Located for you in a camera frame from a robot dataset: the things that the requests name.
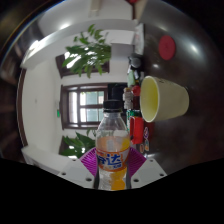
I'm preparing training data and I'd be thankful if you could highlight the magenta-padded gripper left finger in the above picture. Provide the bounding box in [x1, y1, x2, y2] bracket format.
[58, 147, 100, 190]

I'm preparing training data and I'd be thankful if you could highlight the green folded cloth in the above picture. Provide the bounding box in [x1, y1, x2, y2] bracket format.
[126, 69, 136, 89]

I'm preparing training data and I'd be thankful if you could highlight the green box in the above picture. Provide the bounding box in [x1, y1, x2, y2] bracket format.
[125, 109, 141, 119]

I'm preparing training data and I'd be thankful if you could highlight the tray of small white cups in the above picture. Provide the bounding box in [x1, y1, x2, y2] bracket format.
[122, 87, 135, 111]

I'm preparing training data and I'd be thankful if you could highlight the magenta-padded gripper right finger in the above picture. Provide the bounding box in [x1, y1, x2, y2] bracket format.
[127, 147, 168, 190]

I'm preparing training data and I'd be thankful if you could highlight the potted plant in white pot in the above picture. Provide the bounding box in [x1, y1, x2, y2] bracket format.
[61, 23, 113, 80]
[59, 131, 98, 160]

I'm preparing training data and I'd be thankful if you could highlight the dark wooden glazed door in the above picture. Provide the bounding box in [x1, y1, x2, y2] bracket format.
[60, 83, 110, 131]

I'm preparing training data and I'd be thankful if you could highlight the pale yellow cup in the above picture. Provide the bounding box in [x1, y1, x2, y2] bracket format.
[139, 75, 190, 123]

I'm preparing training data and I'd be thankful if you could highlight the small red ball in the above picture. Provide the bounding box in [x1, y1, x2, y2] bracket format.
[131, 84, 142, 98]

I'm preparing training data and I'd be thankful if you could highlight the white printed booklet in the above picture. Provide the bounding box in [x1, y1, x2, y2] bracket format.
[133, 23, 145, 56]

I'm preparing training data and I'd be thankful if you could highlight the clear orange soda bottle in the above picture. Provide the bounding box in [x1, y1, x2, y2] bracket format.
[95, 99, 132, 192]

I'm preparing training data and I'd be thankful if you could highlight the flat round red coaster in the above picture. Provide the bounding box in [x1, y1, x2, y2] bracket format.
[158, 35, 177, 61]

